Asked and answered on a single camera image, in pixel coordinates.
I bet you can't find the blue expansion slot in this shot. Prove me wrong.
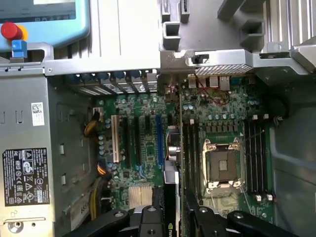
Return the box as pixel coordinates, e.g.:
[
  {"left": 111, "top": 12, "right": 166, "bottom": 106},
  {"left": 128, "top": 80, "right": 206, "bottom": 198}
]
[{"left": 156, "top": 114, "right": 164, "bottom": 166}]

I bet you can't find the yellow black power wire bundle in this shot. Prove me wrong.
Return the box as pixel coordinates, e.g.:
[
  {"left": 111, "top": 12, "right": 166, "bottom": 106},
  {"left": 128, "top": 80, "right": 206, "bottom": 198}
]
[
  {"left": 83, "top": 110, "right": 102, "bottom": 144},
  {"left": 89, "top": 162, "right": 113, "bottom": 221}
]

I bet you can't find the silver metal bar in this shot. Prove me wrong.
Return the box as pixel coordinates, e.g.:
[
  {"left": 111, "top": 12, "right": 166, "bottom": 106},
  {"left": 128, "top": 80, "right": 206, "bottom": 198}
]
[{"left": 289, "top": 43, "right": 316, "bottom": 75}]

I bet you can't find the black RAM slot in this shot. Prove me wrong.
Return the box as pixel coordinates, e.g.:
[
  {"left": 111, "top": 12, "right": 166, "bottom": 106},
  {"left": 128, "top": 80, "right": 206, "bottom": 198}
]
[
  {"left": 249, "top": 114, "right": 262, "bottom": 202},
  {"left": 244, "top": 118, "right": 253, "bottom": 194},
  {"left": 260, "top": 113, "right": 274, "bottom": 201},
  {"left": 190, "top": 118, "right": 201, "bottom": 198},
  {"left": 184, "top": 118, "right": 190, "bottom": 196},
  {"left": 255, "top": 118, "right": 264, "bottom": 195}
]

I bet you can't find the white expansion slot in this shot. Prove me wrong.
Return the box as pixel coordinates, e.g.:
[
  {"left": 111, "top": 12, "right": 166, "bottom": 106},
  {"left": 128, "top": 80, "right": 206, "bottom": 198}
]
[{"left": 111, "top": 114, "right": 121, "bottom": 163}]

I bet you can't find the green motherboard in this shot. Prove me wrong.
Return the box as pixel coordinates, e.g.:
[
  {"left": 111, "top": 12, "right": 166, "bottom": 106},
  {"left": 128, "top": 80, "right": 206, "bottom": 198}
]
[{"left": 92, "top": 74, "right": 275, "bottom": 237}]

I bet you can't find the beige chipset heat sink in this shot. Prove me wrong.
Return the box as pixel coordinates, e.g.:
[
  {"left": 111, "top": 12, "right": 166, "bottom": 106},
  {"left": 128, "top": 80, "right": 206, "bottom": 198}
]
[{"left": 128, "top": 186, "right": 153, "bottom": 208}]

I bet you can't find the red emergency stop button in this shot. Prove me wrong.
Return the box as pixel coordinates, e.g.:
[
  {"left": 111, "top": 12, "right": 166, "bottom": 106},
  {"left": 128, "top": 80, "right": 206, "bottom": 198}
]
[{"left": 0, "top": 22, "right": 28, "bottom": 41}]

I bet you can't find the thin red wire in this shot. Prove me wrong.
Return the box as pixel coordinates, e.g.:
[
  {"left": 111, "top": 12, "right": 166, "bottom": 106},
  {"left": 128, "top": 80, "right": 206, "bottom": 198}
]
[{"left": 194, "top": 73, "right": 231, "bottom": 106}]

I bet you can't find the grey printed parts rack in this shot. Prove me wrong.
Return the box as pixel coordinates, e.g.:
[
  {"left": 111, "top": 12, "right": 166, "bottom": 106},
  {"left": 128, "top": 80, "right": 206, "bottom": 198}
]
[{"left": 159, "top": 0, "right": 267, "bottom": 53}]

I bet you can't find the metal CPU socket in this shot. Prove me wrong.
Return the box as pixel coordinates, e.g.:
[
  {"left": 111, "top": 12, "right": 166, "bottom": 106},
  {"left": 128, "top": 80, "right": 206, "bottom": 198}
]
[{"left": 201, "top": 137, "right": 245, "bottom": 198}]

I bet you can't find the blue teach pendant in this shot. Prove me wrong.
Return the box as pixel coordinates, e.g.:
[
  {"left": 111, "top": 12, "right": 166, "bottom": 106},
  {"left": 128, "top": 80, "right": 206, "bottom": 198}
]
[{"left": 0, "top": 0, "right": 90, "bottom": 53}]

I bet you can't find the grey open PC case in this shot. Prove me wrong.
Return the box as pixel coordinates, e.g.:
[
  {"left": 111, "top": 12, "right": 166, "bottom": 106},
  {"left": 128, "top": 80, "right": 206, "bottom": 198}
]
[{"left": 0, "top": 41, "right": 316, "bottom": 237}]

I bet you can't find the long black expansion slot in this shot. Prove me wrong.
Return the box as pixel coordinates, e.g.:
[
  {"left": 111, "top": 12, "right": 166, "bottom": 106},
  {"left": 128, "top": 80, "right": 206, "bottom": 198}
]
[
  {"left": 134, "top": 115, "right": 142, "bottom": 166},
  {"left": 120, "top": 115, "right": 131, "bottom": 164}
]

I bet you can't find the grey power supply unit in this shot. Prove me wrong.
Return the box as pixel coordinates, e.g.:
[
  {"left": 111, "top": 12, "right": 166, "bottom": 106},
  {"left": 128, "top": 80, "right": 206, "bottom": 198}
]
[{"left": 0, "top": 61, "right": 54, "bottom": 237}]

